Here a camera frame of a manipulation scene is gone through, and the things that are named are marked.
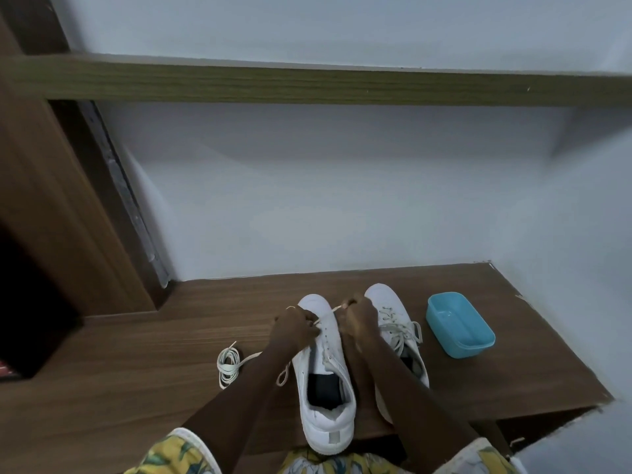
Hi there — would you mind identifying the wooden wall shelf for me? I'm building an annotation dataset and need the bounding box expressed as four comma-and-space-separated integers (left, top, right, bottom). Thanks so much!
0, 53, 632, 108

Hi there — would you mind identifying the person's right forearm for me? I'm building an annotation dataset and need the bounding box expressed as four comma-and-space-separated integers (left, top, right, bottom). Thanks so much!
353, 340, 483, 469

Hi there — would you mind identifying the person's right hand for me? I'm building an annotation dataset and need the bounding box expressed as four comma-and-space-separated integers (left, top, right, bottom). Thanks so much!
338, 293, 381, 350

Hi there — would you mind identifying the person's left forearm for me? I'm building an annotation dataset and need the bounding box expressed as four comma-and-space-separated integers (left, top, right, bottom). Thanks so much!
181, 348, 307, 469

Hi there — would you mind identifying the person's left hand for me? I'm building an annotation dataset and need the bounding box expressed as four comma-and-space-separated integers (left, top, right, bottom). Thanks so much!
269, 305, 322, 359

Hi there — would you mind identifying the cream shoelace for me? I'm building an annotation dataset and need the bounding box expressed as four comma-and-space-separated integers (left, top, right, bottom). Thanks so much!
377, 305, 424, 351
217, 303, 349, 390

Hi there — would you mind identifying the white sneaker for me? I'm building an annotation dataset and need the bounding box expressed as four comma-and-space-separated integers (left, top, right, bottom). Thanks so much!
291, 294, 357, 456
364, 283, 431, 425

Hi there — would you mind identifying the blue plastic basket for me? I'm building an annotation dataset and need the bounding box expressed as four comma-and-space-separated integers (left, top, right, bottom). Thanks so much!
426, 292, 496, 360

